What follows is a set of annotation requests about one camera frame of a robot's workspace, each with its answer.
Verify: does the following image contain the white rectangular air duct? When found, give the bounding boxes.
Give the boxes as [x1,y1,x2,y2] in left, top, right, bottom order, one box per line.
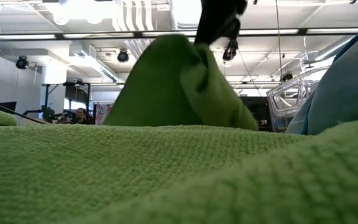
[68,42,127,96]

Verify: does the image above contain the clear plastic basket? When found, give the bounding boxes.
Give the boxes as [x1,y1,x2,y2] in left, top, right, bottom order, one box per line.
[265,65,331,133]

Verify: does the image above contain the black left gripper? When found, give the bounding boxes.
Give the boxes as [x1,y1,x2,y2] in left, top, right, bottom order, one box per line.
[194,0,249,45]

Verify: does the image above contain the silver ventilation duct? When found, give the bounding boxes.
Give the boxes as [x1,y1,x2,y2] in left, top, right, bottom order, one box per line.
[168,0,204,30]
[314,35,354,62]

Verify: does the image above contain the white ceiling pipes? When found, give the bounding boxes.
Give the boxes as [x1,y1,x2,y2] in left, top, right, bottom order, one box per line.
[112,0,170,60]

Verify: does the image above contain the black station frame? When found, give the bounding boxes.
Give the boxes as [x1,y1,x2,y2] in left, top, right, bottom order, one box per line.
[41,81,92,123]

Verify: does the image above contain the floral patterned cloth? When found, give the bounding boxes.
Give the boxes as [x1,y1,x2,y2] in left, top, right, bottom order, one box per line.
[94,102,114,125]

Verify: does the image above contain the seated person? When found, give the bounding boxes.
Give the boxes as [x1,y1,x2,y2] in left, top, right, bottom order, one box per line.
[73,107,94,125]

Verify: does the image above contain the thin black cable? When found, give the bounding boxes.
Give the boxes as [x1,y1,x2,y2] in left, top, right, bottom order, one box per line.
[0,96,47,124]

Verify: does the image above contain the light blue microfiber towel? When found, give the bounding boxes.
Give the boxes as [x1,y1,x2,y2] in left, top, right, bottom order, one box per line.
[286,21,358,136]

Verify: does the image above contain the black cabinet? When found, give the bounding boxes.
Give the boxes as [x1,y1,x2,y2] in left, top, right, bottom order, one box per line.
[239,96,273,132]

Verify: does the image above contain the thin hanging cord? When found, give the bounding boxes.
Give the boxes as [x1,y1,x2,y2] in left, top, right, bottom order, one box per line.
[274,0,284,82]

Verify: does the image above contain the black beam with light strips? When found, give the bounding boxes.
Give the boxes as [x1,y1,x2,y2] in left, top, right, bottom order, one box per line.
[0,27,358,40]

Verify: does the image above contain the dark monitor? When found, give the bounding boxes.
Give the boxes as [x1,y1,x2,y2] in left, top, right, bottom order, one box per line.
[0,101,17,113]

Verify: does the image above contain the black hanging camera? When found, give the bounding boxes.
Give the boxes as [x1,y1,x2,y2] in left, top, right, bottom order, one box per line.
[222,39,239,62]

